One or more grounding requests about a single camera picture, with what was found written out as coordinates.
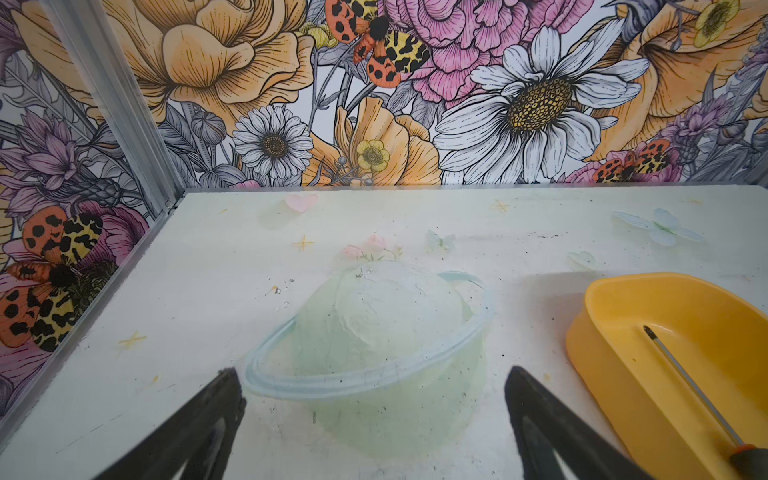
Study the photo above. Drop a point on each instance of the left aluminium corner post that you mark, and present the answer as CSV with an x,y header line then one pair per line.
x,y
83,28

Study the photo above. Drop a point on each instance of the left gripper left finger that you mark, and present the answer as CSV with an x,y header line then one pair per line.
x,y
195,442

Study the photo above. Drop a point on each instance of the orange black screwdriver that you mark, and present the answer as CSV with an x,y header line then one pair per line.
x,y
749,461

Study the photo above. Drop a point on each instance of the yellow plastic bin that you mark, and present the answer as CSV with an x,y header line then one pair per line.
x,y
720,340

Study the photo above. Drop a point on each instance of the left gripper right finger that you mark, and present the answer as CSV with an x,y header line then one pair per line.
x,y
548,433

